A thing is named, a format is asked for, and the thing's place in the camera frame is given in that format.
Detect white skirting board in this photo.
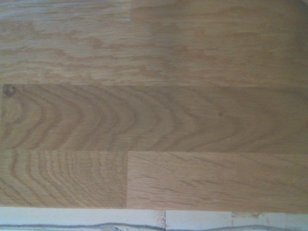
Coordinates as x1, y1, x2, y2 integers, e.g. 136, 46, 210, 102
0, 206, 308, 231

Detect thin grey cable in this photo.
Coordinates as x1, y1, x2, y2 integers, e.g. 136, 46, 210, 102
0, 223, 308, 231

